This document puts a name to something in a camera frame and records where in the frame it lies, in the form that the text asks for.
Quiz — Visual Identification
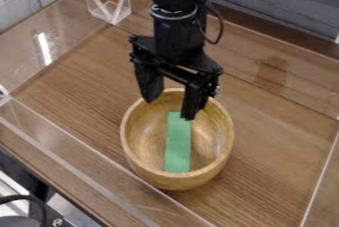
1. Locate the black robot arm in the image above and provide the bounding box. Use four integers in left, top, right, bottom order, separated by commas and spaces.
129, 0, 223, 120

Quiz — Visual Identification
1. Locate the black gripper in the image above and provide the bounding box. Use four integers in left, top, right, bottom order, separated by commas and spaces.
129, 4, 224, 121

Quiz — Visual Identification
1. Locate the brown wooden bowl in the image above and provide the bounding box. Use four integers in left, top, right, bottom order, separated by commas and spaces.
120, 88, 235, 190

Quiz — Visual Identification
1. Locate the clear acrylic corner bracket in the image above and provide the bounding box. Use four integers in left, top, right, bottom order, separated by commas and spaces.
85, 0, 131, 25

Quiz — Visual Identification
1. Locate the black cable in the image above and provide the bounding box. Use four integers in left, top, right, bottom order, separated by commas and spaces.
0, 193, 48, 227

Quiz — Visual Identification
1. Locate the green rectangular block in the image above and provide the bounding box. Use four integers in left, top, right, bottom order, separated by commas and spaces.
163, 112, 191, 173

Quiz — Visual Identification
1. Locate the black metal bracket with screw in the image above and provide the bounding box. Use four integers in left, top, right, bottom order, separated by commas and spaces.
28, 193, 75, 227

